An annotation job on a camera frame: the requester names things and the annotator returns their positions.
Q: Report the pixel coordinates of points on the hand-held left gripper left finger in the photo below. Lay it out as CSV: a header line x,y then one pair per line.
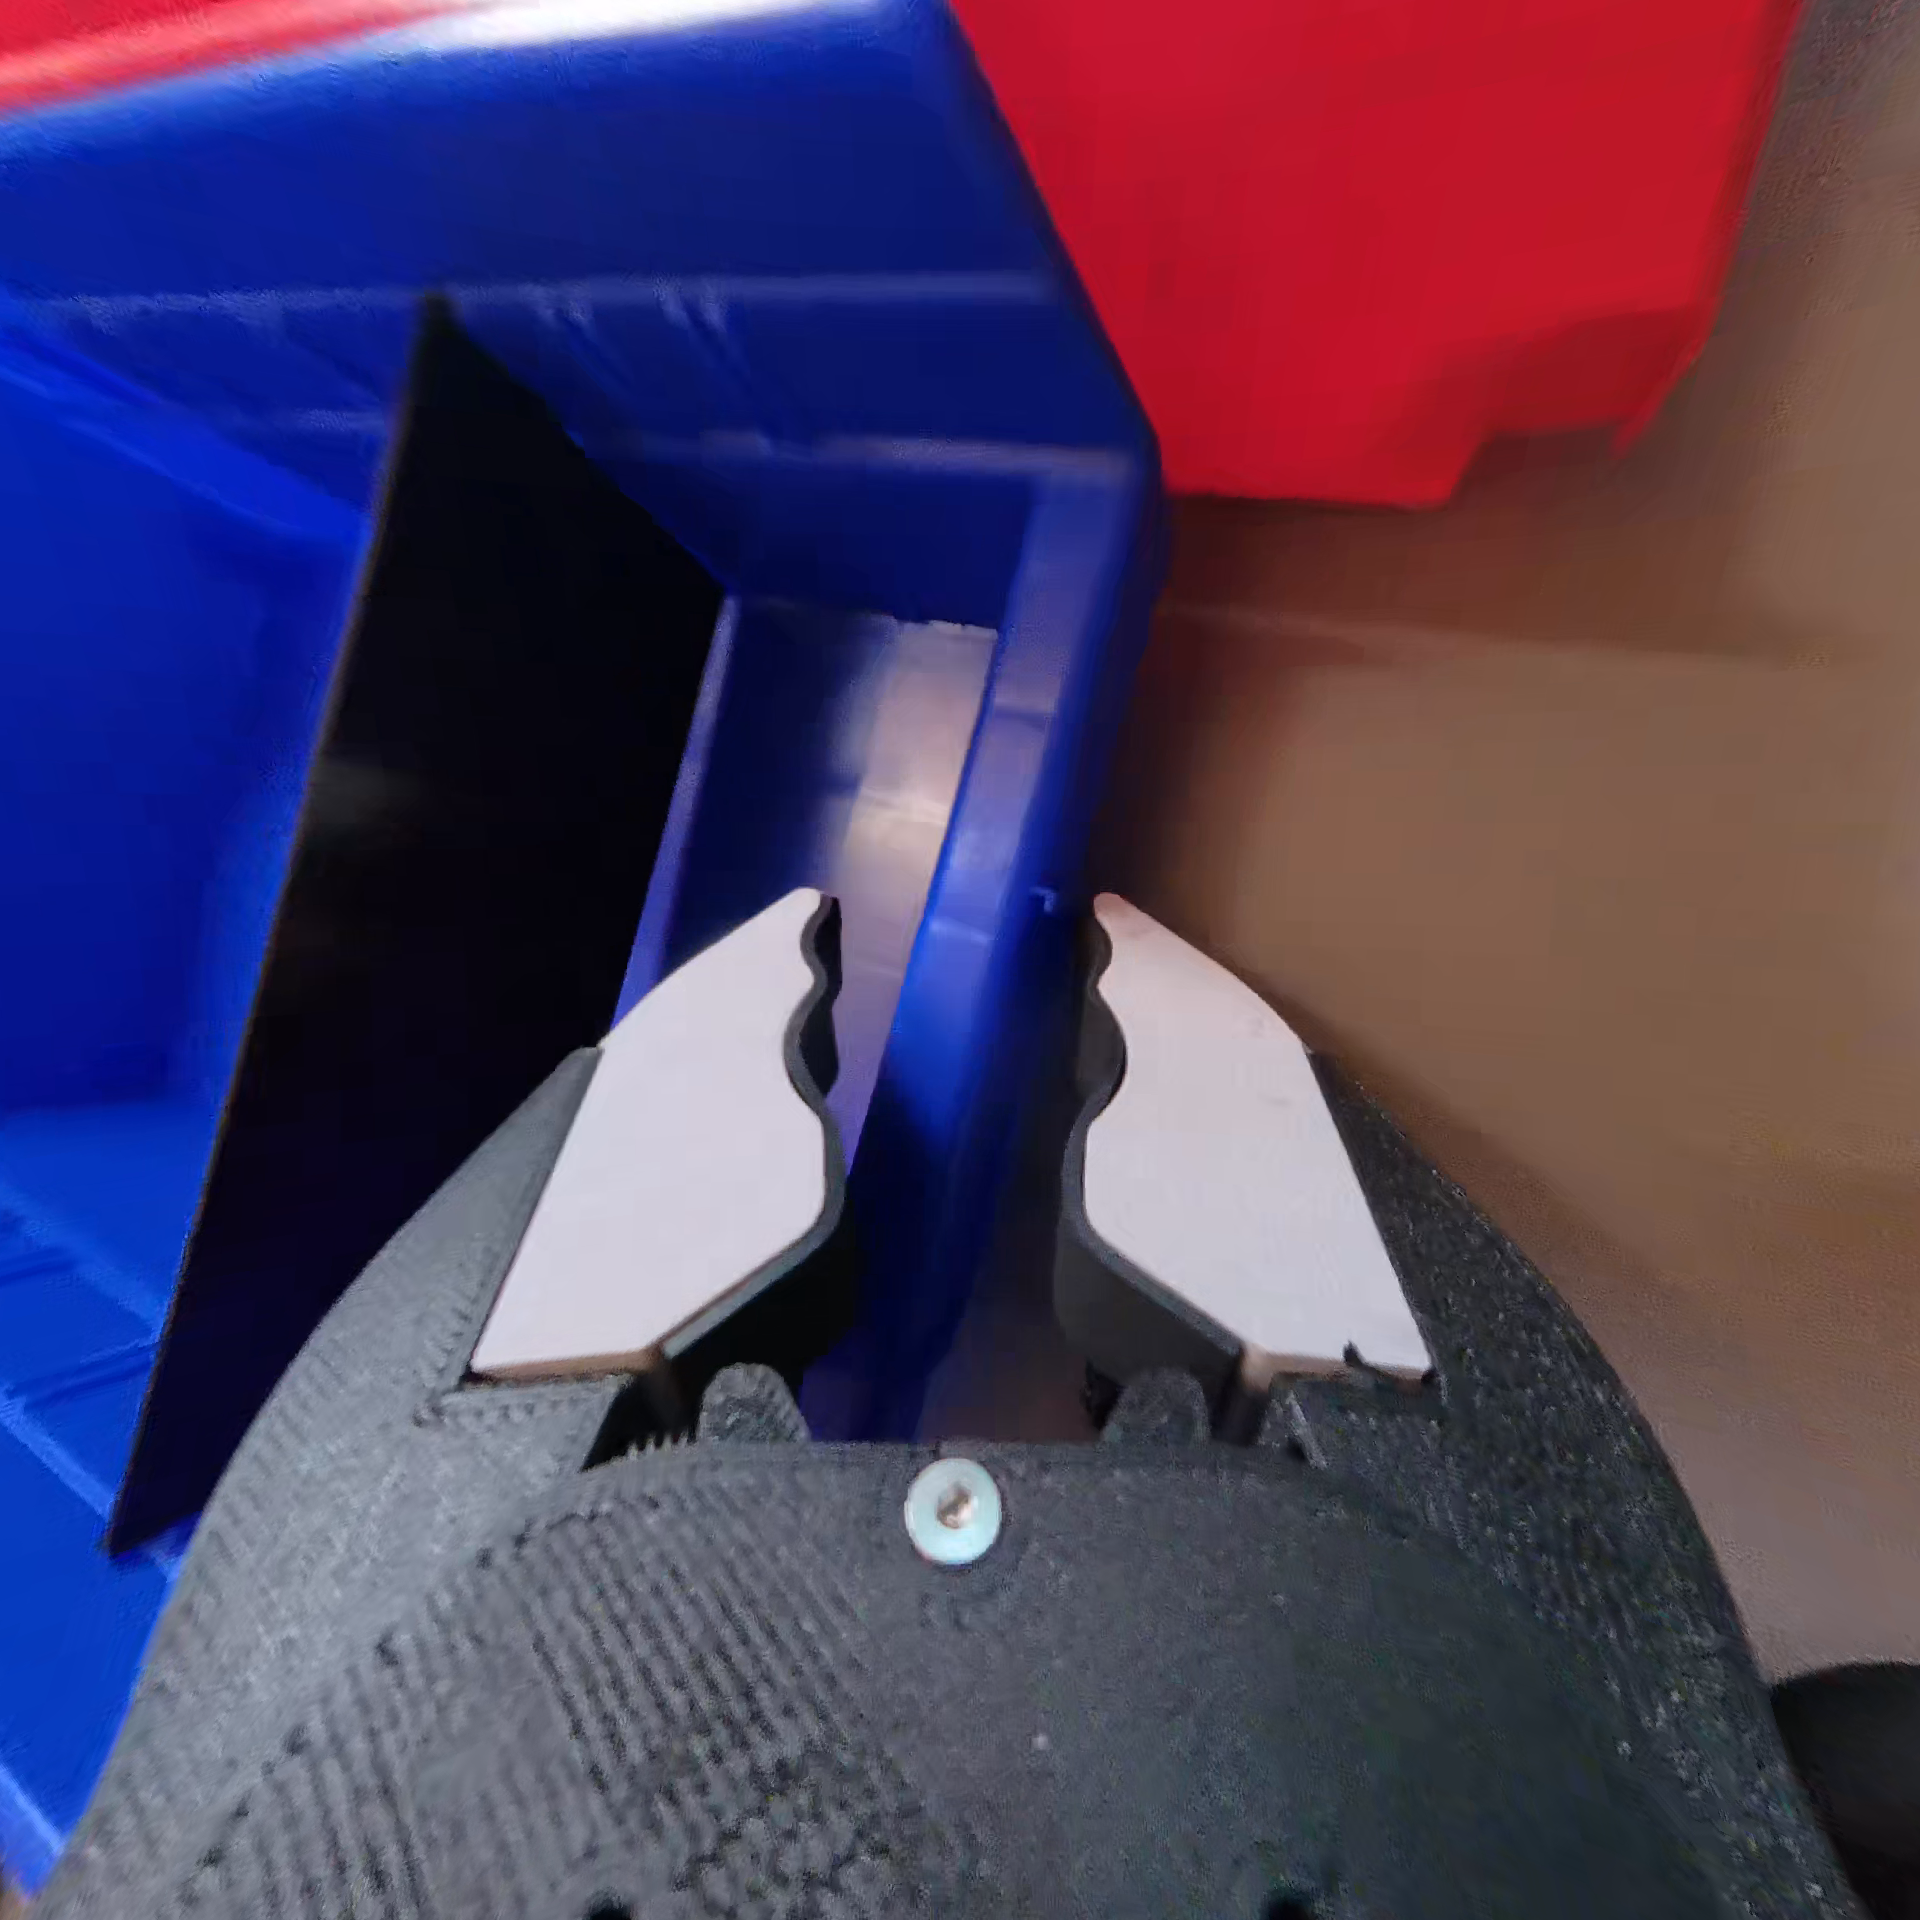
x,y
674,1183

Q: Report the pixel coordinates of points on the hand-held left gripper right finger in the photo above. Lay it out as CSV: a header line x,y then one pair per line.
x,y
1245,1201

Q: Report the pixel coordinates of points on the blue plastic bin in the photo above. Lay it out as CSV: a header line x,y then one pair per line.
x,y
750,227

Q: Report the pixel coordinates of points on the red plastic bin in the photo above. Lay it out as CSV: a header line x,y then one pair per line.
x,y
1350,227

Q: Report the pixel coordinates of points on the black bin divider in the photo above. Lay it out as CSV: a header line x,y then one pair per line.
x,y
448,825

